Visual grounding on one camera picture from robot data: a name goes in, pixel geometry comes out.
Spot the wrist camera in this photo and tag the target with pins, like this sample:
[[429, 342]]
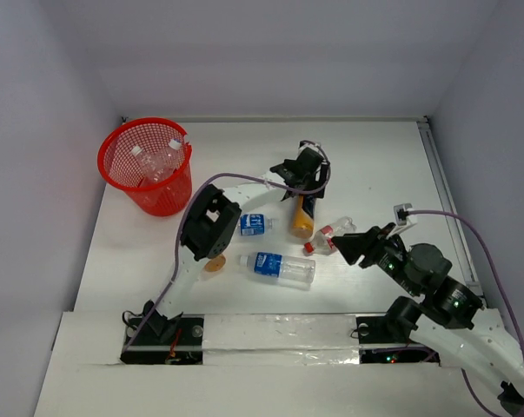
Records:
[[404, 218], [307, 144]]

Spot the blue label bottle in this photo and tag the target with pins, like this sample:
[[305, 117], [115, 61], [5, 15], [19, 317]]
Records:
[[256, 224], [279, 270]]

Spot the large clear plastic bottle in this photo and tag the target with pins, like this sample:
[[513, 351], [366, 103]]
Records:
[[167, 161]]

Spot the blue label bottle front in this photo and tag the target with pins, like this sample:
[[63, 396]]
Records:
[[279, 270]]

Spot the aluminium rail right edge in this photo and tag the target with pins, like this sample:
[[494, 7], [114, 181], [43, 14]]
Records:
[[464, 258]]

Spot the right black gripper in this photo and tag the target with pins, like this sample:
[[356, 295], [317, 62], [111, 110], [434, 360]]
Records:
[[354, 243]]

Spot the red mesh plastic bin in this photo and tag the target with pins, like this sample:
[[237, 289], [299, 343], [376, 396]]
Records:
[[120, 169]]

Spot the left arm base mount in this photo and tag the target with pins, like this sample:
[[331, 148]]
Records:
[[183, 347]]

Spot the clear unlabeled plastic bottle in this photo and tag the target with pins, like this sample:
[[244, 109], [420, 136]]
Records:
[[147, 163]]

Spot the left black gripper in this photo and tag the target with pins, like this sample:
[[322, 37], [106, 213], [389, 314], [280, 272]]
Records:
[[302, 185]]

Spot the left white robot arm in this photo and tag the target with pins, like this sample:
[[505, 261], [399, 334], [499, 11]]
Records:
[[208, 224]]

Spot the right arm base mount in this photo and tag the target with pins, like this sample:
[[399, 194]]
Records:
[[378, 345]]

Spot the small orange juice bottle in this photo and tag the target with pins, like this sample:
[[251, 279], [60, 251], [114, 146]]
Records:
[[215, 264]]

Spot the blue label bottle middle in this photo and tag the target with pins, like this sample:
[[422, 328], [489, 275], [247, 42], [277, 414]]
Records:
[[256, 224]]

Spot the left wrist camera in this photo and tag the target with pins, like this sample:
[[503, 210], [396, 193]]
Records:
[[307, 144]]

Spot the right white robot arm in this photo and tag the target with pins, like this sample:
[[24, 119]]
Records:
[[439, 313]]

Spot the tall orange juice bottle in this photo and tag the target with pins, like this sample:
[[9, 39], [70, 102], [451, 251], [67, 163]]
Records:
[[303, 221]]

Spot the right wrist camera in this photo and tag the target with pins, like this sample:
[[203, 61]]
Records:
[[404, 218]]

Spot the crushed red label bottle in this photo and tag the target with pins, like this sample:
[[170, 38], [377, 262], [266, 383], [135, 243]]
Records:
[[321, 242]]

